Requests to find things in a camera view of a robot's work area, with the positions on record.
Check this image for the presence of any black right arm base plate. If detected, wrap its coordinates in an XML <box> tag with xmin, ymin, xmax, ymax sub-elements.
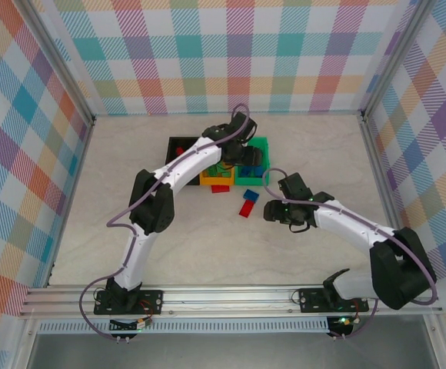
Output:
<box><xmin>298</xmin><ymin>287</ymin><xmax>370</xmax><ymax>313</ymax></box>

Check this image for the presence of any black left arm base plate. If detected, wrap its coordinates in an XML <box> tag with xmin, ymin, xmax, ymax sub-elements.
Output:
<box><xmin>94</xmin><ymin>290</ymin><xmax>165</xmax><ymax>316</ymax></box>

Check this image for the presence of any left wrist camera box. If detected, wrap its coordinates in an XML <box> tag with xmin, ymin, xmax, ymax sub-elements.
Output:
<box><xmin>230</xmin><ymin>112</ymin><xmax>258</xmax><ymax>144</ymax></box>

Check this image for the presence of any aluminium frame post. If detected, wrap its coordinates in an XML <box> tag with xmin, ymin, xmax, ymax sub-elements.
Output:
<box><xmin>360</xmin><ymin>0</ymin><xmax>438</xmax><ymax>121</ymax></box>
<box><xmin>17</xmin><ymin>0</ymin><xmax>96</xmax><ymax>126</ymax></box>

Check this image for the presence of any black plastic bin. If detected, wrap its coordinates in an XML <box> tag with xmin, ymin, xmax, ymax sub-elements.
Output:
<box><xmin>164</xmin><ymin>136</ymin><xmax>201</xmax><ymax>186</ymax></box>

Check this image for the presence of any aluminium mounting rail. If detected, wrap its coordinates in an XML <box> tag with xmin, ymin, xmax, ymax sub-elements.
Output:
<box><xmin>18</xmin><ymin>283</ymin><xmax>444</xmax><ymax>319</ymax></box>

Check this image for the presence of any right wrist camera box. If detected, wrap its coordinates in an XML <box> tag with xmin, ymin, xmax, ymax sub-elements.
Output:
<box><xmin>277</xmin><ymin>172</ymin><xmax>313</xmax><ymax>201</ymax></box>

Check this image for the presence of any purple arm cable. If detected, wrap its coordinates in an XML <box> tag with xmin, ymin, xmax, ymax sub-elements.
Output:
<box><xmin>78</xmin><ymin>103</ymin><xmax>251</xmax><ymax>343</ymax></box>
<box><xmin>261</xmin><ymin>167</ymin><xmax>438</xmax><ymax>341</ymax></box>

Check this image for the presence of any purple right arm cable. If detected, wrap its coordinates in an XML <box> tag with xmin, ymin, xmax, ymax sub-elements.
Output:
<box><xmin>261</xmin><ymin>167</ymin><xmax>438</xmax><ymax>341</ymax></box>

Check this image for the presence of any white slotted cable duct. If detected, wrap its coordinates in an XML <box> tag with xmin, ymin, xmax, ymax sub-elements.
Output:
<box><xmin>38</xmin><ymin>321</ymin><xmax>330</xmax><ymax>334</ymax></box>

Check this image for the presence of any green plastic bin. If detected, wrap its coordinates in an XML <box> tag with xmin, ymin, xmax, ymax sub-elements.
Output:
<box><xmin>233</xmin><ymin>136</ymin><xmax>270</xmax><ymax>188</ymax></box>

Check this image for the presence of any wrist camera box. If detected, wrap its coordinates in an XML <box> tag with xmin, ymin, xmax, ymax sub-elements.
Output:
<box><xmin>230</xmin><ymin>112</ymin><xmax>258</xmax><ymax>144</ymax></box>
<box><xmin>277</xmin><ymin>172</ymin><xmax>313</xmax><ymax>201</ymax></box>

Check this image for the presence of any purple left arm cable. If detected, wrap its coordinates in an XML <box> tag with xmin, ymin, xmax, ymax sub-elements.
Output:
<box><xmin>78</xmin><ymin>103</ymin><xmax>251</xmax><ymax>343</ymax></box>

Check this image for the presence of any small controller board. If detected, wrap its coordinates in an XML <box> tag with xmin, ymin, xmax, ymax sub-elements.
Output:
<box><xmin>327</xmin><ymin>314</ymin><xmax>364</xmax><ymax>341</ymax></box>
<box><xmin>108</xmin><ymin>317</ymin><xmax>155</xmax><ymax>343</ymax></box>

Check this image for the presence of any yellow plastic bin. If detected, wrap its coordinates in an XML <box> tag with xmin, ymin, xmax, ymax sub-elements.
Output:
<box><xmin>198</xmin><ymin>163</ymin><xmax>236</xmax><ymax>186</ymax></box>

